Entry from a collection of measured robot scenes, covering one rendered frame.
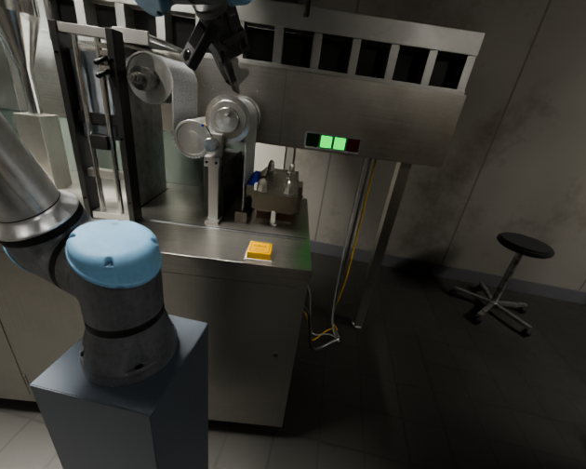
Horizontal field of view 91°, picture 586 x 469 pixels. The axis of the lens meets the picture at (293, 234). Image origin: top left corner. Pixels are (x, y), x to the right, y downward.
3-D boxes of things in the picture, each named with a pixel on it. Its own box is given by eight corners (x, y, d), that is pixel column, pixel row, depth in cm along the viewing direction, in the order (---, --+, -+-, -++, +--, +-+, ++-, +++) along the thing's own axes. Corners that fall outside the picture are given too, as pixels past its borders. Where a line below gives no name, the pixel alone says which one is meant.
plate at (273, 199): (251, 207, 102) (252, 192, 100) (264, 179, 138) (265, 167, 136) (296, 213, 103) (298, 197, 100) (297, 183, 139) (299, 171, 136)
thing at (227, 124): (211, 127, 92) (218, 103, 89) (213, 127, 94) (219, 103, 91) (233, 136, 93) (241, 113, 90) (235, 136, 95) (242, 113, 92)
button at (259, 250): (246, 258, 84) (246, 251, 83) (249, 247, 91) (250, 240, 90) (270, 261, 85) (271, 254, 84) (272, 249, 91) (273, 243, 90)
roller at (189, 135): (174, 154, 98) (172, 116, 93) (198, 143, 121) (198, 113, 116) (209, 159, 99) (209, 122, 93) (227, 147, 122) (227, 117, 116)
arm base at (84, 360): (145, 396, 44) (138, 350, 40) (57, 374, 46) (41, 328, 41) (192, 328, 58) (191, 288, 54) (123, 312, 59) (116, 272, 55)
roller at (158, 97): (129, 100, 92) (124, 49, 86) (163, 100, 115) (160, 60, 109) (173, 107, 93) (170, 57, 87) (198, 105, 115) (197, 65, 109)
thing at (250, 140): (242, 190, 103) (245, 136, 95) (252, 174, 125) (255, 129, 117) (244, 190, 103) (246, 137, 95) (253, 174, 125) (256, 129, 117)
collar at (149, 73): (129, 88, 85) (127, 64, 82) (139, 89, 91) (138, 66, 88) (152, 91, 85) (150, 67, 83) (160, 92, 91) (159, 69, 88)
